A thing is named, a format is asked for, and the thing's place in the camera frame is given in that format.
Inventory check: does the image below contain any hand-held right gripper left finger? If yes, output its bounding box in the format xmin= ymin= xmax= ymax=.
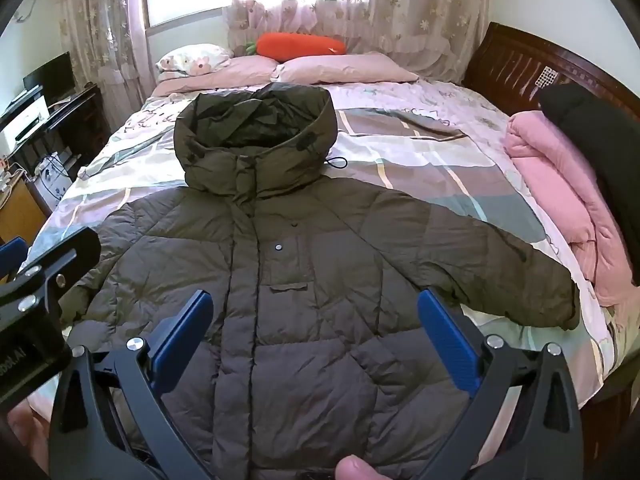
xmin=49 ymin=289 xmax=216 ymax=480

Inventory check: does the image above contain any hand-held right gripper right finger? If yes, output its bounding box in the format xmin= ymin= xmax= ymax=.
xmin=417 ymin=287 xmax=586 ymax=480

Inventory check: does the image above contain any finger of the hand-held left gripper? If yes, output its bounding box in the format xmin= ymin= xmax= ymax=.
xmin=0 ymin=236 xmax=29 ymax=283
xmin=0 ymin=226 xmax=102 ymax=326

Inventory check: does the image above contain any olive green hooded puffer jacket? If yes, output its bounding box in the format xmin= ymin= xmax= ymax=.
xmin=59 ymin=82 xmax=582 ymax=480

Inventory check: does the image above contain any person's right hand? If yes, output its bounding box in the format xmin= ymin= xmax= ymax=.
xmin=334 ymin=454 xmax=390 ymax=480

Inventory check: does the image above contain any light wooden cabinet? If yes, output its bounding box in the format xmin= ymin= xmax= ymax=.
xmin=0 ymin=175 xmax=49 ymax=243

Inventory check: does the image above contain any white printer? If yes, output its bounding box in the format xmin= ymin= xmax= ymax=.
xmin=0 ymin=95 xmax=52 ymax=147

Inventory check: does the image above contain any black desk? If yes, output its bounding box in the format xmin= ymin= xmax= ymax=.
xmin=0 ymin=82 xmax=112 ymax=198

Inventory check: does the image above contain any black monitor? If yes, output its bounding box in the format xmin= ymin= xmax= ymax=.
xmin=22 ymin=51 xmax=76 ymax=104

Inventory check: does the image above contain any folded pink quilt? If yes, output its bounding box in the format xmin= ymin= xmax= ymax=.
xmin=504 ymin=110 xmax=640 ymax=307

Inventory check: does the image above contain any pastel patchwork bedsheet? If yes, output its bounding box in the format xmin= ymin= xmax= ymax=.
xmin=27 ymin=77 xmax=617 ymax=413

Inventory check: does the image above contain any floral lace curtain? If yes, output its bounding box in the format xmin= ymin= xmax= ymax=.
xmin=56 ymin=0 xmax=152 ymax=117
xmin=367 ymin=0 xmax=492 ymax=84

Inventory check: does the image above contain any white floral pillow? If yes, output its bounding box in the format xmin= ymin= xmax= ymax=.
xmin=155 ymin=43 xmax=234 ymax=82

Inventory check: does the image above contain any pink pillow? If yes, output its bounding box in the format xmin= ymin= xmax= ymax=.
xmin=150 ymin=55 xmax=279 ymax=97
xmin=270 ymin=51 xmax=420 ymax=86

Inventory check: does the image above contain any black garment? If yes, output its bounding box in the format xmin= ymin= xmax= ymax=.
xmin=537 ymin=82 xmax=640 ymax=287

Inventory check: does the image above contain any orange carrot plush toy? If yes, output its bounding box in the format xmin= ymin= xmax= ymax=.
xmin=243 ymin=32 xmax=348 ymax=65

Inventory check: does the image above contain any pink ruffled short curtain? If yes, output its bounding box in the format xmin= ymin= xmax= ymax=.
xmin=224 ymin=0 xmax=382 ymax=57

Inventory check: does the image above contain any dark wooden bed frame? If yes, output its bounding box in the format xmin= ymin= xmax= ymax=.
xmin=460 ymin=21 xmax=640 ymax=466

